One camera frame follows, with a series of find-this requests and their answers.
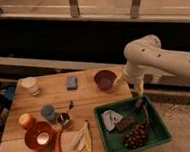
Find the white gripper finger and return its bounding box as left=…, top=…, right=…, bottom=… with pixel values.
left=113, top=75, right=124, bottom=87
left=135, top=82, right=144, bottom=97

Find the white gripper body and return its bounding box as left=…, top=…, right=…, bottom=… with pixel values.
left=122, top=63, right=145, bottom=84

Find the orange bowl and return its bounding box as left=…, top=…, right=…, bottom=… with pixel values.
left=24, top=121, right=54, bottom=151

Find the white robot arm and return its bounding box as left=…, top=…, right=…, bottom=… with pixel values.
left=114, top=34, right=190, bottom=91

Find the small metal cup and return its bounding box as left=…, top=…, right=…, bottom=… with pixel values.
left=57, top=112, right=70, bottom=126

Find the white paper cup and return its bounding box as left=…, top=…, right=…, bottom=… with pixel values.
left=21, top=77, right=39, bottom=96

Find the purple bowl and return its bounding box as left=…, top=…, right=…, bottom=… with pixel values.
left=94, top=69, right=117, bottom=90

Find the dark spoon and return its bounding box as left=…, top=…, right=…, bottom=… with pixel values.
left=135, top=98, right=148, bottom=117

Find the grey cloth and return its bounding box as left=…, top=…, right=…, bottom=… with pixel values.
left=102, top=109, right=123, bottom=131

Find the brown chocolate bar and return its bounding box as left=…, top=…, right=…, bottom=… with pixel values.
left=116, top=115, right=136, bottom=132

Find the blue sponge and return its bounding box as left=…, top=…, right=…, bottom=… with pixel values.
left=66, top=75, right=77, bottom=90

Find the green plastic tray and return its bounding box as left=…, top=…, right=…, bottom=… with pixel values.
left=94, top=96, right=171, bottom=152

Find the dark grape bunch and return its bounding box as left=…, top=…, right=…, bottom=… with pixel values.
left=122, top=122, right=148, bottom=149

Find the peeled banana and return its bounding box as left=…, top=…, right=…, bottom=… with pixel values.
left=71, top=120, right=93, bottom=152

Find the white ball in bowl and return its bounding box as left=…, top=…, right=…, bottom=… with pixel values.
left=37, top=132, right=50, bottom=145

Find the orange-yellow apple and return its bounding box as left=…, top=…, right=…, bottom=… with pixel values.
left=18, top=113, right=35, bottom=129

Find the wooden railing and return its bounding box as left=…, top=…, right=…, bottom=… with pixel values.
left=0, top=0, right=190, bottom=23

